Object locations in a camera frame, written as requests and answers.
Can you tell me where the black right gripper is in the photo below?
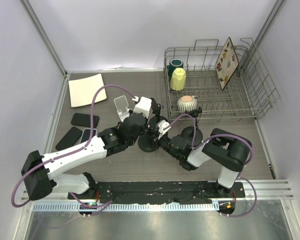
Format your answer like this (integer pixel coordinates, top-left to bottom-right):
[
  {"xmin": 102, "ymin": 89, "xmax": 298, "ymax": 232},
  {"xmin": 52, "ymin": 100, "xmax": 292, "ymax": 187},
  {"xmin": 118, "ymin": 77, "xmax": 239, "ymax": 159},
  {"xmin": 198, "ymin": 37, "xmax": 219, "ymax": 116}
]
[{"xmin": 145, "ymin": 129, "xmax": 181, "ymax": 160}]

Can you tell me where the black round-base phone stand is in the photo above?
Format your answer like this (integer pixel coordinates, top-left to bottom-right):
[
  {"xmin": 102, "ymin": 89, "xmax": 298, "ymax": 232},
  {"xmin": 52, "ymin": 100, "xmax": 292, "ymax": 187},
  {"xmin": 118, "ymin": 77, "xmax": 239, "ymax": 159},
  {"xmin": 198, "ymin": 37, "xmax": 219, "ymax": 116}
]
[{"xmin": 148, "ymin": 98, "xmax": 168, "ymax": 128}]

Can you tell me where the lilac-case phone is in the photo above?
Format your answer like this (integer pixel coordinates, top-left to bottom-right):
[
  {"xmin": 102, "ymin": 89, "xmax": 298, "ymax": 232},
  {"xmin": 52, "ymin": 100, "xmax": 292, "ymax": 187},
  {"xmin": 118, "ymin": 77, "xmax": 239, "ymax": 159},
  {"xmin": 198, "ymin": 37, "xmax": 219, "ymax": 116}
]
[{"xmin": 80, "ymin": 128, "xmax": 97, "ymax": 144}]

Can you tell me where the black phone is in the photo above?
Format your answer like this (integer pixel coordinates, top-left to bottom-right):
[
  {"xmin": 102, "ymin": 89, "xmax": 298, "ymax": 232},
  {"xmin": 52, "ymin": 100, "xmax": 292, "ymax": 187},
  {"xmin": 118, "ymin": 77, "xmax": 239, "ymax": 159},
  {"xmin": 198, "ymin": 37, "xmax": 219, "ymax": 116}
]
[
  {"xmin": 55, "ymin": 127, "xmax": 82, "ymax": 151},
  {"xmin": 71, "ymin": 112, "xmax": 99, "ymax": 128}
]

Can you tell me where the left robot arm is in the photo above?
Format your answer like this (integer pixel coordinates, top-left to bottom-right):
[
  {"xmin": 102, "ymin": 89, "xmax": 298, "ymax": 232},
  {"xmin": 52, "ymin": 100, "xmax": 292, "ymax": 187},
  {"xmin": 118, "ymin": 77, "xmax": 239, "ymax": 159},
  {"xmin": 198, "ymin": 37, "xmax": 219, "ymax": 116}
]
[{"xmin": 21, "ymin": 112, "xmax": 148, "ymax": 201}]

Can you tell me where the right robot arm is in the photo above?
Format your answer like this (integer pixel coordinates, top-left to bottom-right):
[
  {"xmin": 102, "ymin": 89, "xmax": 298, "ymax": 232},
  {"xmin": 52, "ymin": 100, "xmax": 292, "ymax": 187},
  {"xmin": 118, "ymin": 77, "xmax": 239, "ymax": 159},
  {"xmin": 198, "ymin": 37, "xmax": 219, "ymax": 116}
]
[{"xmin": 159, "ymin": 128, "xmax": 253, "ymax": 198}]

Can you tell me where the white folding phone stand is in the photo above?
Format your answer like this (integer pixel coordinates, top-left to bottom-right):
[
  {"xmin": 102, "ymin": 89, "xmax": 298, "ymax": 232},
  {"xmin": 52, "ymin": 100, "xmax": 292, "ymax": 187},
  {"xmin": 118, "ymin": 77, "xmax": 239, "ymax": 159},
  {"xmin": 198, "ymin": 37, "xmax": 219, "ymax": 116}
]
[{"xmin": 114, "ymin": 95, "xmax": 133, "ymax": 122}]

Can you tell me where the striped white ceramic bowl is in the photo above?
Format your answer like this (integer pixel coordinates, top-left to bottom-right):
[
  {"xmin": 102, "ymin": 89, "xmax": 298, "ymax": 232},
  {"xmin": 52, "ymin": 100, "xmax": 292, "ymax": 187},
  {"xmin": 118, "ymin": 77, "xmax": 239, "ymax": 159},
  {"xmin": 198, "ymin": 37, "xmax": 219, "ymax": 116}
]
[{"xmin": 177, "ymin": 95, "xmax": 198, "ymax": 114}]

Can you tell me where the white square plate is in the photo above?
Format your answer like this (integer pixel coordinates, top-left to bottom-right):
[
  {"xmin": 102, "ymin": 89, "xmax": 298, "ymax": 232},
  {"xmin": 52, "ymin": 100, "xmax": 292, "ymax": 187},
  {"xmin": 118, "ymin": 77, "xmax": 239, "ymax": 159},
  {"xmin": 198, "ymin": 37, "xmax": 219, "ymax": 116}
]
[{"xmin": 68, "ymin": 73, "xmax": 104, "ymax": 108}]

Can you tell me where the yellow faceted cup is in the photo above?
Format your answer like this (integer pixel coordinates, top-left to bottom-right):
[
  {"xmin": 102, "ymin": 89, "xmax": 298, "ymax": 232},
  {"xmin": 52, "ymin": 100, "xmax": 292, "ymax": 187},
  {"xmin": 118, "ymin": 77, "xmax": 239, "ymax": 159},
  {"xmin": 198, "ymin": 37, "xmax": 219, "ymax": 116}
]
[{"xmin": 170, "ymin": 68, "xmax": 186, "ymax": 91}]

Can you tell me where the dark green mug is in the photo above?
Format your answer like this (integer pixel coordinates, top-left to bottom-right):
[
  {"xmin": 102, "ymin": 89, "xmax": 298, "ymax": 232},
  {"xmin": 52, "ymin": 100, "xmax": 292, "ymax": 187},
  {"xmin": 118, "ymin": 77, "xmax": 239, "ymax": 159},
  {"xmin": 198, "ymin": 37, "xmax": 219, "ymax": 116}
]
[{"xmin": 168, "ymin": 58, "xmax": 184, "ymax": 75}]

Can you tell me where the floral square plate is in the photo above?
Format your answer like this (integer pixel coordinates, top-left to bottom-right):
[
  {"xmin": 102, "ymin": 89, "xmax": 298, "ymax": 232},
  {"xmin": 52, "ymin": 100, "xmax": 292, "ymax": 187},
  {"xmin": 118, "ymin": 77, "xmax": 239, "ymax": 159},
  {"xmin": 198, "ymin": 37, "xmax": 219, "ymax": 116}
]
[{"xmin": 215, "ymin": 37, "xmax": 239, "ymax": 91}]

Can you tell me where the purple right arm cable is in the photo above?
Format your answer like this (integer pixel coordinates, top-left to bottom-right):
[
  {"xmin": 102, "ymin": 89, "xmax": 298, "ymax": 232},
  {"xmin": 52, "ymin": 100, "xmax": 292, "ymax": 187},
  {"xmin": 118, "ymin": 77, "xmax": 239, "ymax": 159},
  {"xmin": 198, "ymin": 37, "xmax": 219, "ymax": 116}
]
[{"xmin": 164, "ymin": 113, "xmax": 257, "ymax": 218}]

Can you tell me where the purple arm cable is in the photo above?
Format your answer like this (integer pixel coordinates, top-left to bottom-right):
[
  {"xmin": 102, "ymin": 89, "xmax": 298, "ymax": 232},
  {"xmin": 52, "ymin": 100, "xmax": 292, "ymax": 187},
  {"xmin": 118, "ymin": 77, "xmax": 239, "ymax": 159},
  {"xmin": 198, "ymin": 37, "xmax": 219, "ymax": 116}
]
[
  {"xmin": 164, "ymin": 113, "xmax": 257, "ymax": 218},
  {"xmin": 11, "ymin": 84, "xmax": 140, "ymax": 217}
]

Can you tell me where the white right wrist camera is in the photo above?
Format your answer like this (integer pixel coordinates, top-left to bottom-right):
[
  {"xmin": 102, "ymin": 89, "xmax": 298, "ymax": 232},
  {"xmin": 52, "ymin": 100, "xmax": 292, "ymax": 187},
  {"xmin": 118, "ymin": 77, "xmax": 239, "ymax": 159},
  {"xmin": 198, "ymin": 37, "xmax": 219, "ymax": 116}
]
[{"xmin": 156, "ymin": 120, "xmax": 171, "ymax": 140}]

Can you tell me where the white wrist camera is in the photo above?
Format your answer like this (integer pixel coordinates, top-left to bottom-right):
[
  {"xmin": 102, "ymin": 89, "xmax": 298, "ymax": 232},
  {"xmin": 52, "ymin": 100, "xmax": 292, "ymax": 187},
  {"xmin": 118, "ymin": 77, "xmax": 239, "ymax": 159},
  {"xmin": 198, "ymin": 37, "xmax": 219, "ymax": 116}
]
[
  {"xmin": 132, "ymin": 96, "xmax": 152, "ymax": 118},
  {"xmin": 156, "ymin": 120, "xmax": 171, "ymax": 140}
]

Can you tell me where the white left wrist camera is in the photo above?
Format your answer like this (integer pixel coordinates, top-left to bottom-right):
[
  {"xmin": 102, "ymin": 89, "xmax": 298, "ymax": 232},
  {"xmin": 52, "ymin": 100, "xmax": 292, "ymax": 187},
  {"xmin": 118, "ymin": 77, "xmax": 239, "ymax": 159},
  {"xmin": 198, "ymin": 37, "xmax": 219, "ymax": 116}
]
[{"xmin": 132, "ymin": 96, "xmax": 152, "ymax": 118}]

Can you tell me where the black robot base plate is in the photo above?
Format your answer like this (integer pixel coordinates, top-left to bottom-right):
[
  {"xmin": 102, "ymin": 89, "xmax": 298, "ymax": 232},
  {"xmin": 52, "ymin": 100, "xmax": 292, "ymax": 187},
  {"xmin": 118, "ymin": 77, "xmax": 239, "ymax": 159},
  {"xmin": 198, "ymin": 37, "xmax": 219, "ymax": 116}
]
[{"xmin": 75, "ymin": 181, "xmax": 246, "ymax": 205}]

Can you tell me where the grey wire dish rack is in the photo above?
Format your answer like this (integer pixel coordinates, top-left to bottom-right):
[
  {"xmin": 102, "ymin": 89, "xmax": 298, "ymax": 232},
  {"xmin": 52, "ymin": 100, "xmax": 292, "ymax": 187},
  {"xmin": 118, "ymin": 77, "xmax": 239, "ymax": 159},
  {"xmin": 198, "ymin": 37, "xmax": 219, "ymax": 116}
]
[{"xmin": 164, "ymin": 37, "xmax": 280, "ymax": 122}]

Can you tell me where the white slotted cable duct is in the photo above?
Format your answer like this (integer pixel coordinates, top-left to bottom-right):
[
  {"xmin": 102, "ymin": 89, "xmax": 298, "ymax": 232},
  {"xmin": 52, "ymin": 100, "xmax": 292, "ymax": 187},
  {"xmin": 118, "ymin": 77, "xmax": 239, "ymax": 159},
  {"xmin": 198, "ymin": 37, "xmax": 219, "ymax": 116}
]
[{"xmin": 32, "ymin": 201, "xmax": 219, "ymax": 212}]

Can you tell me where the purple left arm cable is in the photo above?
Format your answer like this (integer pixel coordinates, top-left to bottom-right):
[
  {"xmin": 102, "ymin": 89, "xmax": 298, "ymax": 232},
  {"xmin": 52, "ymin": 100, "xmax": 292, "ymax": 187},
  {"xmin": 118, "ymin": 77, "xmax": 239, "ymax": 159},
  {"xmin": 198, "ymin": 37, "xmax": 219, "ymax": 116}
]
[{"xmin": 11, "ymin": 84, "xmax": 140, "ymax": 217}]

